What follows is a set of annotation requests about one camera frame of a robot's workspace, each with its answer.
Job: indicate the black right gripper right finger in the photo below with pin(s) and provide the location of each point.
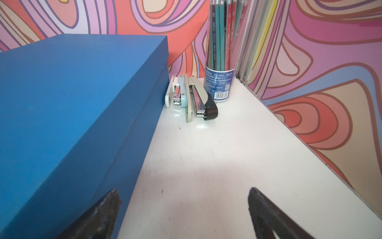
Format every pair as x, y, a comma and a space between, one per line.
269, 221

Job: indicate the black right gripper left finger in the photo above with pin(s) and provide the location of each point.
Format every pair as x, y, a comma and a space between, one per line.
98, 221

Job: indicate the blue shoebox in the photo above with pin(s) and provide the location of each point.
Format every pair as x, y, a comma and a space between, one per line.
78, 113

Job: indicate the beige black stapler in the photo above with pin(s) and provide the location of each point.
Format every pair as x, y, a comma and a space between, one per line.
200, 103

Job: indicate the small white stapler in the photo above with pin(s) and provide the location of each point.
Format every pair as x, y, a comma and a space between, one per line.
176, 92

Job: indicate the clear pencil tube blue cap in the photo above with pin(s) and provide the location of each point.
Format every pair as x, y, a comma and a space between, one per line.
225, 20

